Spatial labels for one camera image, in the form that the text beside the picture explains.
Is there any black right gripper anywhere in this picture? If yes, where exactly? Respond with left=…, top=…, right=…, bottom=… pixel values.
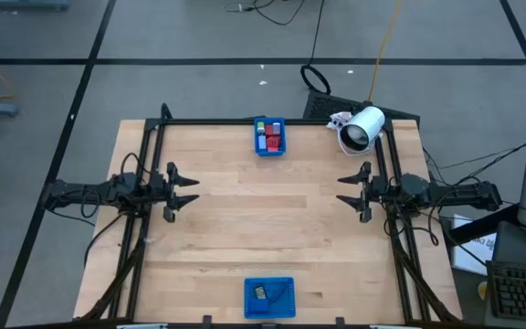
left=335, top=161, right=402, bottom=224

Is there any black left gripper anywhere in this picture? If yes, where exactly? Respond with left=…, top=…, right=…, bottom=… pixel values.
left=135, top=161, right=200, bottom=224

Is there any blue plastic basket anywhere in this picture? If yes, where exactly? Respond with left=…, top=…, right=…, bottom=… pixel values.
left=253, top=116, right=288, bottom=158
left=243, top=276, right=298, bottom=320

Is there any black desk beam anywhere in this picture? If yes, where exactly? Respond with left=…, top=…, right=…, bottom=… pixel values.
left=447, top=204, right=520, bottom=247

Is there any white paper sheet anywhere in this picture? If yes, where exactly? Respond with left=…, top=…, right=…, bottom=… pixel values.
left=451, top=213, right=498, bottom=277

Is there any dark grey flat device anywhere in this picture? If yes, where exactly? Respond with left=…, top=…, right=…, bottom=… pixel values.
left=490, top=221, right=526, bottom=275

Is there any black keyboard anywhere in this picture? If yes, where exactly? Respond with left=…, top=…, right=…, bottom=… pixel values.
left=485, top=260, right=526, bottom=326

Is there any black aluminium table frame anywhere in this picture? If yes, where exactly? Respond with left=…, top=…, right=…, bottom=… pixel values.
left=78, top=102, right=463, bottom=324

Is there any white bundled fan cable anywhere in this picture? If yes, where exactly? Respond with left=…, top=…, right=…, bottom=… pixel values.
left=326, top=111, right=355, bottom=133

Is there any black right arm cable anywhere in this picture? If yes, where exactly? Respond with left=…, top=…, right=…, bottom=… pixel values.
left=384, top=200, right=441, bottom=248

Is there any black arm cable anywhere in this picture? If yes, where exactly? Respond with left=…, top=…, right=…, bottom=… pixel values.
left=79, top=152, right=148, bottom=219
left=384, top=200, right=441, bottom=248

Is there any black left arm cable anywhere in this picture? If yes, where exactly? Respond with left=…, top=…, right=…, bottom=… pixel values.
left=79, top=152, right=148, bottom=219

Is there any thin black base cable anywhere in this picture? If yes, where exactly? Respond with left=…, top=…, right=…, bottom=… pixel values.
left=83, top=211, right=127, bottom=269

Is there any black looped floor cable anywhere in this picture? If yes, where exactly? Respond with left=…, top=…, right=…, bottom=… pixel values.
left=300, top=0, right=332, bottom=96

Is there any thin black power cable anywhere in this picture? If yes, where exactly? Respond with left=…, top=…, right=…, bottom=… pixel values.
left=436, top=142, right=526, bottom=171

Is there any thin black floor cable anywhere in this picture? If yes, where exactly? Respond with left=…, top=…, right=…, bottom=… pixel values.
left=225, top=0, right=308, bottom=27

